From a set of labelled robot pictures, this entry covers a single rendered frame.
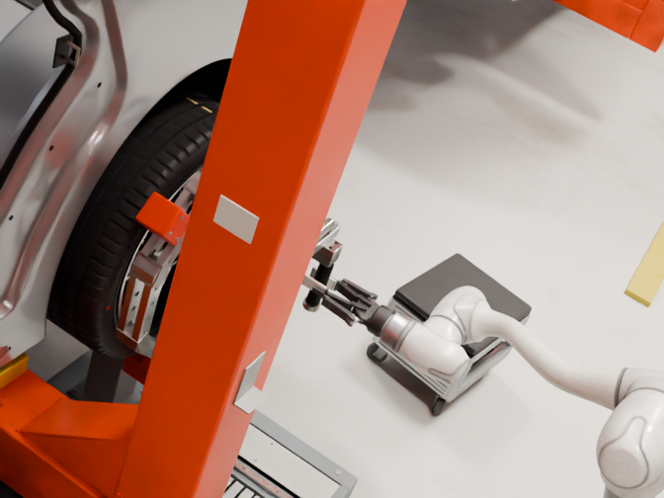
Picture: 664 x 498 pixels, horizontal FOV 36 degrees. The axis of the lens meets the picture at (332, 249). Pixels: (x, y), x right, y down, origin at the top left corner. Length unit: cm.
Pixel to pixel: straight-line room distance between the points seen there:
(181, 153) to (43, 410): 61
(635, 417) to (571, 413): 179
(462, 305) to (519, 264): 195
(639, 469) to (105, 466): 102
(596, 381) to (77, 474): 109
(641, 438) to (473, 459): 150
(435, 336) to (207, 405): 81
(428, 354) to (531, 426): 135
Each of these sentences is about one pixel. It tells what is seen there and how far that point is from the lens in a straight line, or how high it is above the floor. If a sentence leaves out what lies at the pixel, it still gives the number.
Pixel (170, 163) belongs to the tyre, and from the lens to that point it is 219.
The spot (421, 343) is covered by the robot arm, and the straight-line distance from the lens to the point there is 241.
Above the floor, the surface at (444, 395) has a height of 11.
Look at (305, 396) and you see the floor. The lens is 341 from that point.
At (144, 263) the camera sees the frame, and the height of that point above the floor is 97.
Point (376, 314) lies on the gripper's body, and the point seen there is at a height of 86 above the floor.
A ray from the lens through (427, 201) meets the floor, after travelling 456.
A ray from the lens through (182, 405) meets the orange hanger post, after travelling 181.
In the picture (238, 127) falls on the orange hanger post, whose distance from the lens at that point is 147.
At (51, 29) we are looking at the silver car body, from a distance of 223.
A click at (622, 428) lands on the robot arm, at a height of 114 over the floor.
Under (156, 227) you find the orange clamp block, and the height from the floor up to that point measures 109.
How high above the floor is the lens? 238
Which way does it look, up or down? 36 degrees down
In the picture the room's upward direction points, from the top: 21 degrees clockwise
